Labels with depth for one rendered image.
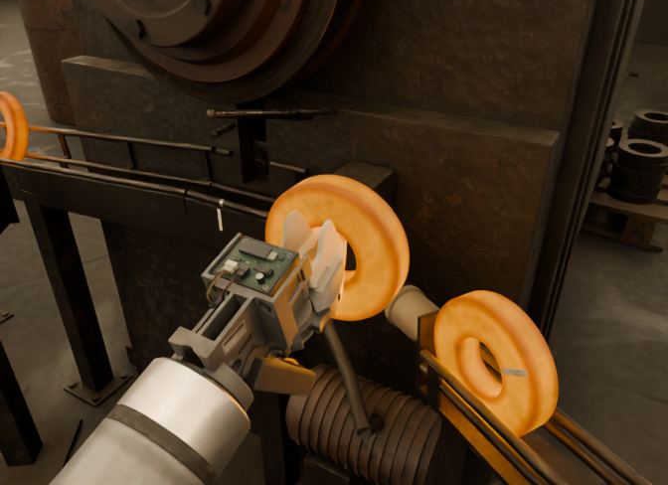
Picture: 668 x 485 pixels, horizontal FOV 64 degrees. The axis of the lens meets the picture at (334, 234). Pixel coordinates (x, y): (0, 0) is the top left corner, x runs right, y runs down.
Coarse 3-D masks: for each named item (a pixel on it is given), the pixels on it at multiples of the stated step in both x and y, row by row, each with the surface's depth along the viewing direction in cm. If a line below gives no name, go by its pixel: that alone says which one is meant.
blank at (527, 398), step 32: (448, 320) 60; (480, 320) 55; (512, 320) 53; (448, 352) 62; (512, 352) 52; (544, 352) 52; (480, 384) 60; (512, 384) 53; (544, 384) 51; (512, 416) 54; (544, 416) 53
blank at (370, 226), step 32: (288, 192) 53; (320, 192) 51; (352, 192) 50; (320, 224) 53; (352, 224) 51; (384, 224) 50; (384, 256) 51; (352, 288) 54; (384, 288) 52; (352, 320) 56
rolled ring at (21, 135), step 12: (0, 96) 121; (12, 96) 123; (0, 108) 122; (12, 108) 121; (12, 120) 120; (24, 120) 122; (12, 132) 121; (24, 132) 122; (12, 144) 121; (24, 144) 123; (0, 156) 124; (12, 156) 122; (24, 156) 125
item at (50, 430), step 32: (0, 192) 103; (0, 224) 103; (0, 352) 115; (0, 384) 114; (0, 416) 119; (0, 448) 123; (32, 448) 127; (64, 448) 131; (0, 480) 124; (32, 480) 124
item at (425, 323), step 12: (432, 312) 63; (420, 324) 63; (432, 324) 63; (420, 336) 63; (432, 336) 64; (420, 348) 64; (432, 348) 65; (420, 360) 65; (420, 372) 66; (420, 384) 66
